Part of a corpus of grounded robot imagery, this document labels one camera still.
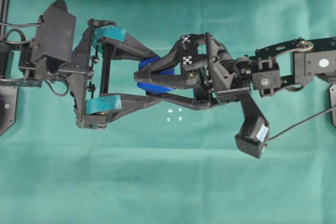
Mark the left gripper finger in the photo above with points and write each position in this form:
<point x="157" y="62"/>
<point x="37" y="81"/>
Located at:
<point x="124" y="46"/>
<point x="112" y="106"/>

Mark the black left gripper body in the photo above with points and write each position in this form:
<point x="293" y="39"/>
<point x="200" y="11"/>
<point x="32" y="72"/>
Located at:
<point x="79" y="75"/>

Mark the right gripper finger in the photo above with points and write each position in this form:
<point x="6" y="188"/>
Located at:
<point x="202" y="100"/>
<point x="176" y="70"/>

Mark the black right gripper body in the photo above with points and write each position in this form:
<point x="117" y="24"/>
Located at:
<point x="213" y="75"/>

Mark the blue block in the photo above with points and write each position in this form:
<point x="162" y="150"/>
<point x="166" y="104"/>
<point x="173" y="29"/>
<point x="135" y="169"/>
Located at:
<point x="155" y="86"/>

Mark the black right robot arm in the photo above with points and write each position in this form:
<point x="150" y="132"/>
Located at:
<point x="291" y="65"/>

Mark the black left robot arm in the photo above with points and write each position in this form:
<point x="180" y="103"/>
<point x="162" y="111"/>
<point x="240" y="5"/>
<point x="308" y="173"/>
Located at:
<point x="17" y="69"/>

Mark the green table cloth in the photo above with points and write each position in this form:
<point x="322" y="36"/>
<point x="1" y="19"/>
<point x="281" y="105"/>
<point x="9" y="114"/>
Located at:
<point x="143" y="169"/>

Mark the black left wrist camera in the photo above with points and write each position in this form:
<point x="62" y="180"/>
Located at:
<point x="53" y="40"/>

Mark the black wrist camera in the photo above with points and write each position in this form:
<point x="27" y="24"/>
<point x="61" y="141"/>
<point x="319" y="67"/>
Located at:
<point x="53" y="40"/>
<point x="254" y="132"/>

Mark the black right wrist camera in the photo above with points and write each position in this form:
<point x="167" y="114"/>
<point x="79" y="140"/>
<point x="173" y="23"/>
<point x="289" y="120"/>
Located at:
<point x="254" y="132"/>

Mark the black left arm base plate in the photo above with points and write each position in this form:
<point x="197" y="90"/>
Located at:
<point x="8" y="107"/>

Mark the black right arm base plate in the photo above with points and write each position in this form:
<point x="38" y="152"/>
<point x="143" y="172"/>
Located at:
<point x="332" y="96"/>

